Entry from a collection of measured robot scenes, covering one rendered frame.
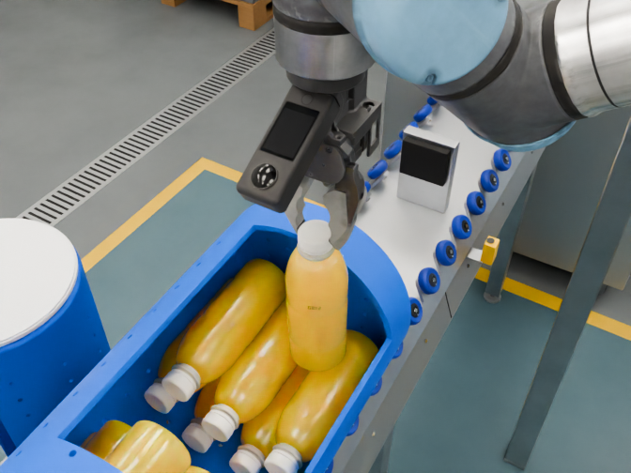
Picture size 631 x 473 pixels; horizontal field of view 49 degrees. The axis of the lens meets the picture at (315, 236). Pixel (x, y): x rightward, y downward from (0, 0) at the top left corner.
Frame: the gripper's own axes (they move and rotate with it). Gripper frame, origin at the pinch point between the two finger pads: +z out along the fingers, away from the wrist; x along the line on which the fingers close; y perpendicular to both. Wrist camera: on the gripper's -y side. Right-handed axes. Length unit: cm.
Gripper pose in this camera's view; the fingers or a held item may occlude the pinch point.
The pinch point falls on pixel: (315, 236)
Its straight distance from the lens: 74.5
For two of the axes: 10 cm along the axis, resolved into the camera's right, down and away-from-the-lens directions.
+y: 4.9, -6.0, 6.3
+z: 0.1, 7.2, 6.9
